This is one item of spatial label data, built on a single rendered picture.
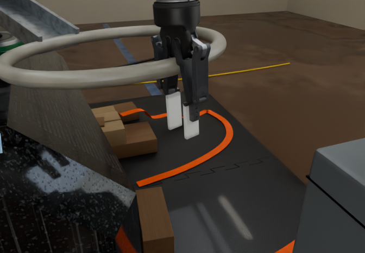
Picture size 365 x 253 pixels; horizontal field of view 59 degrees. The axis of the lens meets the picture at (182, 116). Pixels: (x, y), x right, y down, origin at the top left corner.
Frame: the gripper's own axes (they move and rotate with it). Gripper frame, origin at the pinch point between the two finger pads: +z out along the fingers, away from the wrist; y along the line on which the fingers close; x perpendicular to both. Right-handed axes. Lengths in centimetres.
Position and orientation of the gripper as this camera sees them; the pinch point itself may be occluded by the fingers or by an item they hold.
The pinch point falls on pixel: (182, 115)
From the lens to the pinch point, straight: 59.2
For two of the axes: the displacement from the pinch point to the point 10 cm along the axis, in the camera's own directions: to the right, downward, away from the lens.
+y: -6.1, -3.0, 7.3
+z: 0.5, 9.1, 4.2
